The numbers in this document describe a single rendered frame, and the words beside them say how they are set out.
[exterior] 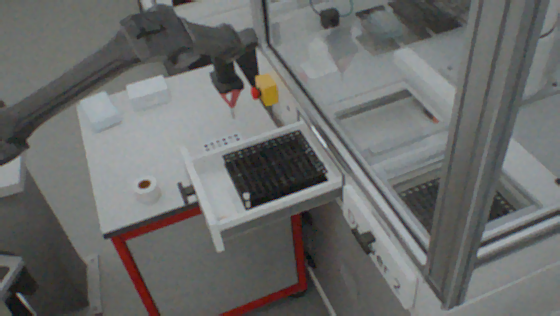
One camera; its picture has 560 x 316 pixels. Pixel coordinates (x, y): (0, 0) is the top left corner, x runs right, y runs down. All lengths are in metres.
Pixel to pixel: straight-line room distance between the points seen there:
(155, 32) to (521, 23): 0.57
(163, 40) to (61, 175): 2.06
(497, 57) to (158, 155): 1.19
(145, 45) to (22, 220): 1.16
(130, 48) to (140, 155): 0.81
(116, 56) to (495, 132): 0.59
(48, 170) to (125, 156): 1.33
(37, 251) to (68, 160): 1.02
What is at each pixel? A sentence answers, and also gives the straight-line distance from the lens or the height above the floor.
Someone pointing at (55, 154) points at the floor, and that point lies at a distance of 3.08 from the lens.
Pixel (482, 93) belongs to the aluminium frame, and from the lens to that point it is 0.71.
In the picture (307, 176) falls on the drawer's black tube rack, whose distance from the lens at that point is 1.32.
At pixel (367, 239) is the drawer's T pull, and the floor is 0.91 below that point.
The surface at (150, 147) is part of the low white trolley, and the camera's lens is 1.71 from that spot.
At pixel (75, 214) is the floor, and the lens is 2.71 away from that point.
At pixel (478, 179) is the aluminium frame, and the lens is 0.79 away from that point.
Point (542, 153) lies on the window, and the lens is 0.88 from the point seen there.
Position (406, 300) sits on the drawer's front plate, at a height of 0.85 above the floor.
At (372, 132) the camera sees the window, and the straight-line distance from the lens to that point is 1.09.
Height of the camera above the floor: 1.85
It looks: 44 degrees down
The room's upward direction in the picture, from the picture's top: 7 degrees counter-clockwise
